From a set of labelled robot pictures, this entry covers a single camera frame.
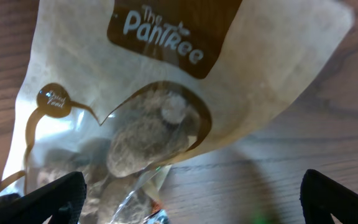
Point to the PanTree snack bag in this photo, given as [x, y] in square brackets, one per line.
[121, 90]

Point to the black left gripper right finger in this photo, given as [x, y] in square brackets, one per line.
[322, 199]

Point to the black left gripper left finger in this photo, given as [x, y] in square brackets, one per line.
[59, 202]

